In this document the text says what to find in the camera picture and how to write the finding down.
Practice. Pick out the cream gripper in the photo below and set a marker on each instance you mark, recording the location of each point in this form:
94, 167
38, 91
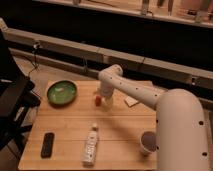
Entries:
107, 102

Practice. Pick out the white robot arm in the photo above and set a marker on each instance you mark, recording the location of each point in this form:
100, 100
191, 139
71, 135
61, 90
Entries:
181, 138

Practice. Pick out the white sponge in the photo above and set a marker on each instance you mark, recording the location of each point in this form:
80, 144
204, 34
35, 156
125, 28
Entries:
130, 101

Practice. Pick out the green bowl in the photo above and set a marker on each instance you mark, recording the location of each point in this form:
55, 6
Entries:
62, 93

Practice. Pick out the white paper cup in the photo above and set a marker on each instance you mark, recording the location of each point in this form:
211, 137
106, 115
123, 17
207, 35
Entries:
147, 143

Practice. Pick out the white plastic bottle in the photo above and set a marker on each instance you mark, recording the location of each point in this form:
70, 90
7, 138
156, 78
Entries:
91, 146

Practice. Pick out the black remote control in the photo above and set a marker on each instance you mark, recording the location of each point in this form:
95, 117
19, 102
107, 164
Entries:
47, 145

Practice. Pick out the black chair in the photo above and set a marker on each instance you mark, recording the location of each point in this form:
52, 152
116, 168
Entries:
15, 98

